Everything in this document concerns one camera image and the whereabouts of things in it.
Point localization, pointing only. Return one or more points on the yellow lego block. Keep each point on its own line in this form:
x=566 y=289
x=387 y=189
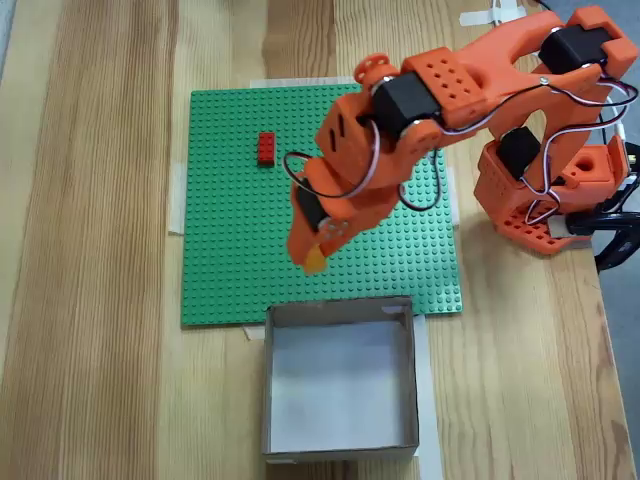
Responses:
x=315 y=262

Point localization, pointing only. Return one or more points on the green lego baseplate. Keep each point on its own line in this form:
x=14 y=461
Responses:
x=225 y=225

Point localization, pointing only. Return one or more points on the cardboard box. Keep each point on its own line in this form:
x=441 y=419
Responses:
x=340 y=380

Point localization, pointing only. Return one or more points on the red lego block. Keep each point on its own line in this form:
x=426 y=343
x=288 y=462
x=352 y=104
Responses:
x=266 y=149

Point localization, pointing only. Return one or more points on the black table clamp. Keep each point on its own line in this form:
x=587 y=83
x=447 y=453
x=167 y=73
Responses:
x=620 y=245

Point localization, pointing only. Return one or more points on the white masking tape strip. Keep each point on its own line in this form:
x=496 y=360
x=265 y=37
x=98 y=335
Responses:
x=492 y=14
x=176 y=200
x=454 y=200
x=429 y=400
x=254 y=331
x=300 y=82

